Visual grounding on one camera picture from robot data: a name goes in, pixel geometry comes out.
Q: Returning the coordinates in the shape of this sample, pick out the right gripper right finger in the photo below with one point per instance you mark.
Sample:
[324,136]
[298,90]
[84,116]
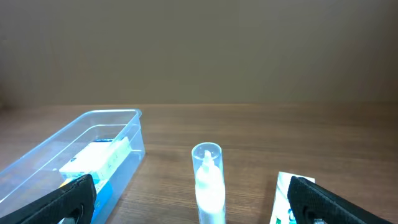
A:
[311,203]

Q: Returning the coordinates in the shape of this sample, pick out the clear plastic container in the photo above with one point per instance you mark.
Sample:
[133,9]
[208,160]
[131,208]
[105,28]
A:
[37,174]

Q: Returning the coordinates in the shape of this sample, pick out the Hansaplast plaster box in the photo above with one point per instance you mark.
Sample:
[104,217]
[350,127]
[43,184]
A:
[100,159]

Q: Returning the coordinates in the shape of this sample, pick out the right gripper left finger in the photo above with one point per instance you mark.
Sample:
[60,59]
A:
[74,201]

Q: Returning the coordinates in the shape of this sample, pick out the white Panadol box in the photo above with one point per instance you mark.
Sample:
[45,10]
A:
[281,211]

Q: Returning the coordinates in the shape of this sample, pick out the white spray bottle clear cap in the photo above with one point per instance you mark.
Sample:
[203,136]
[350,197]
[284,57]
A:
[210,191]

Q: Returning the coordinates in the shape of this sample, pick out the blue yellow VapoDrops box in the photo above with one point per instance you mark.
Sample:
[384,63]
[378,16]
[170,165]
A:
[103,193]

